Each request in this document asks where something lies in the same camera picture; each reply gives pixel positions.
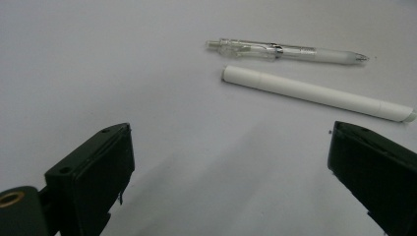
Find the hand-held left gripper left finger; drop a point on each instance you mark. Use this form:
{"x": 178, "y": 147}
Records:
{"x": 95, "y": 170}

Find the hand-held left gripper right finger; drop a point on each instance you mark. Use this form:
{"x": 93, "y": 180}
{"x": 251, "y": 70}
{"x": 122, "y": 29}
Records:
{"x": 377, "y": 170}

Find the white pen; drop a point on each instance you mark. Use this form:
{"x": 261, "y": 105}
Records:
{"x": 314, "y": 93}

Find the spoon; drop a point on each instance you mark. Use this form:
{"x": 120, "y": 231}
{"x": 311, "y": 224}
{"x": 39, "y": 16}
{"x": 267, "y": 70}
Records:
{"x": 288, "y": 52}

